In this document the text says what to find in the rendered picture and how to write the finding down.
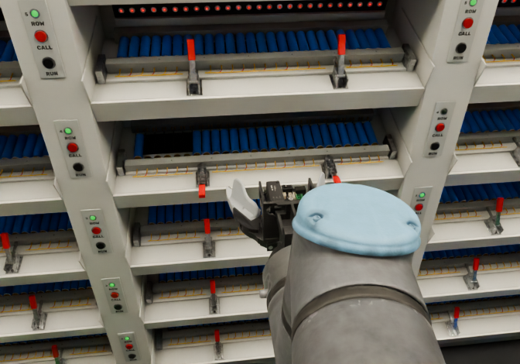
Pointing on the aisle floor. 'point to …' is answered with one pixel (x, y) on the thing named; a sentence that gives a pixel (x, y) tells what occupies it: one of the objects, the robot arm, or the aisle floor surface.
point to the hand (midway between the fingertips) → (275, 187)
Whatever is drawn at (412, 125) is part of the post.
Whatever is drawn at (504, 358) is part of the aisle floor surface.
